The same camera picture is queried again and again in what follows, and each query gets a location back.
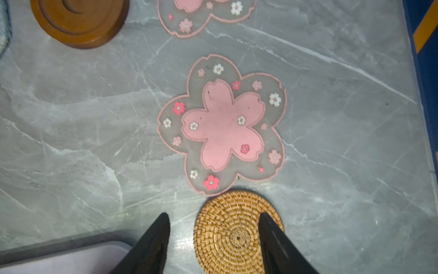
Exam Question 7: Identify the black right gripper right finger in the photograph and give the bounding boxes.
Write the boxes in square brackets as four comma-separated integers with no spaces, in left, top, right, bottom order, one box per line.
[258,212,318,274]

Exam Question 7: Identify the tan rattan round coaster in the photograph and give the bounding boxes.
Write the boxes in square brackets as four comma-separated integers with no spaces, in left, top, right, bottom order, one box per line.
[193,190,284,274]

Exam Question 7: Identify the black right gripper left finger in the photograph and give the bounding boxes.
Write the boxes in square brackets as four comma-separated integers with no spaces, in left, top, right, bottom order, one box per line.
[110,212,171,274]

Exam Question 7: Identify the lavender plastic tray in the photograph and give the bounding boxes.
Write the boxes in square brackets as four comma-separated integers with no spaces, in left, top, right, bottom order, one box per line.
[1,241,132,274]

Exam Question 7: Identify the light blue woven coaster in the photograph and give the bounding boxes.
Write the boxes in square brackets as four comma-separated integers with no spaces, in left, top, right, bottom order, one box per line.
[0,0,12,57]

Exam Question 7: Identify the pink flower coaster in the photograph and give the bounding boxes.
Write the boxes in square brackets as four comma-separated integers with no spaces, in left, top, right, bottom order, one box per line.
[157,0,257,39]
[157,54,287,196]

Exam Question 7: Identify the brown wooden round coaster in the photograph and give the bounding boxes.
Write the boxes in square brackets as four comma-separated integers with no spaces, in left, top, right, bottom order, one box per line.
[30,0,130,49]

